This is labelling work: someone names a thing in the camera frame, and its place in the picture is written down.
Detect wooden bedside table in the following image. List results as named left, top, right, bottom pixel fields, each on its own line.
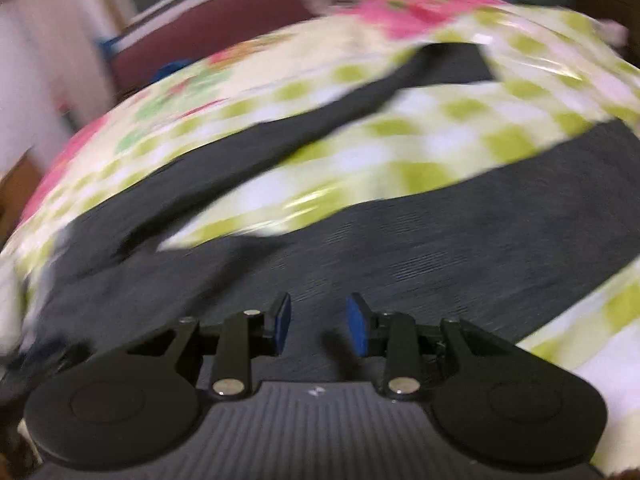
left=0, top=150, right=42, bottom=246

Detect dark grey pants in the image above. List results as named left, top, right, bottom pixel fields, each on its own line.
left=27, top=44, right=639, bottom=380

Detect beige curtain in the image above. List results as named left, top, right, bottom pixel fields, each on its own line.
left=8, top=0, right=137, bottom=126

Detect green checkered floral bedsheet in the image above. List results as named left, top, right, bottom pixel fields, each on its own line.
left=0, top=0, right=640, bottom=476

